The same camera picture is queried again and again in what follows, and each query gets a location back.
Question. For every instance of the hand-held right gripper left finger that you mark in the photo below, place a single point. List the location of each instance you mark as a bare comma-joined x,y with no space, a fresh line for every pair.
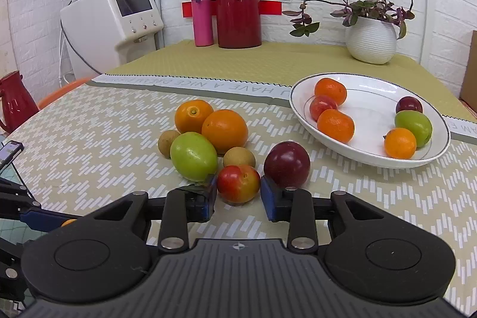
210,197

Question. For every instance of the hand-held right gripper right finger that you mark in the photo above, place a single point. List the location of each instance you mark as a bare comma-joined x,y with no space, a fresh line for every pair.
269,198

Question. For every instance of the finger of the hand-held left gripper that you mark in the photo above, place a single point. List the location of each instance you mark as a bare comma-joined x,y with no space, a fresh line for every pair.
9,271
41,219

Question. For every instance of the yellow orange citrus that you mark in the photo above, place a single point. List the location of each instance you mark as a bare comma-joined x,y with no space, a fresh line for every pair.
69,222

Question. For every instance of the dark red plum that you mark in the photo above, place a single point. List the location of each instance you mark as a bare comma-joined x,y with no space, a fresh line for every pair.
408,105
287,163

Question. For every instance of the green apple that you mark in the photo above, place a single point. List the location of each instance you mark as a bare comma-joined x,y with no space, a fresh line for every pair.
193,156

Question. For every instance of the small brown longan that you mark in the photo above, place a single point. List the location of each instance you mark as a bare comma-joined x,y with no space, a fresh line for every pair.
239,156

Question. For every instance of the large round orange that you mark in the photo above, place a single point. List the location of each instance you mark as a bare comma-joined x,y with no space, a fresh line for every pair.
224,131

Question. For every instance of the brown kiwi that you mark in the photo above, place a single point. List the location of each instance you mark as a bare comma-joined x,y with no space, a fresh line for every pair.
168,143

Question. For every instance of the navel orange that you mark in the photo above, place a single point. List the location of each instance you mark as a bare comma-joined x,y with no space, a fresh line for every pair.
193,115

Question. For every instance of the deep orange tangerine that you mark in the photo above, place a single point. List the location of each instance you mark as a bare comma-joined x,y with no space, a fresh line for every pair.
330,91

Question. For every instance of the white plate with dark rim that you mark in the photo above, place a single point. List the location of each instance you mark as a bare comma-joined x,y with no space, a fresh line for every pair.
372,109

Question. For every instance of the small orange mandarin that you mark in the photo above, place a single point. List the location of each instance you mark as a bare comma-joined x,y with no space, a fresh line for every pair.
400,143

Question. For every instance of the green jujube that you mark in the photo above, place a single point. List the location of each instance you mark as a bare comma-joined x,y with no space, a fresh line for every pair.
413,128

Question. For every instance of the smartphone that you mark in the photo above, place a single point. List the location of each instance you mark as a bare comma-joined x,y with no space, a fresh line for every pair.
9,150

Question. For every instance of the red pitcher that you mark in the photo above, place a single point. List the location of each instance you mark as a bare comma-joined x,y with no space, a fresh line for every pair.
16,105

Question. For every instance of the orange plastic stool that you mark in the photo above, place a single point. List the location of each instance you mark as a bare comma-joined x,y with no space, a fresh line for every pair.
63,90

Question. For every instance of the pink thermos bottle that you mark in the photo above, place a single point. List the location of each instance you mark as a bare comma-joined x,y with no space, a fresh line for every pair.
202,20

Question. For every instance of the purple plant in white pot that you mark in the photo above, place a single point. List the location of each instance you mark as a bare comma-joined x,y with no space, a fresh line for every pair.
370,38

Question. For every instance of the white water dispenser with screen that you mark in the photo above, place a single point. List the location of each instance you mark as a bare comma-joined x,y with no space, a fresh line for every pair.
97,27

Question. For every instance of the cardboard box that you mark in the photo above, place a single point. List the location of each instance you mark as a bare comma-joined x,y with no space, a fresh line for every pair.
470,68

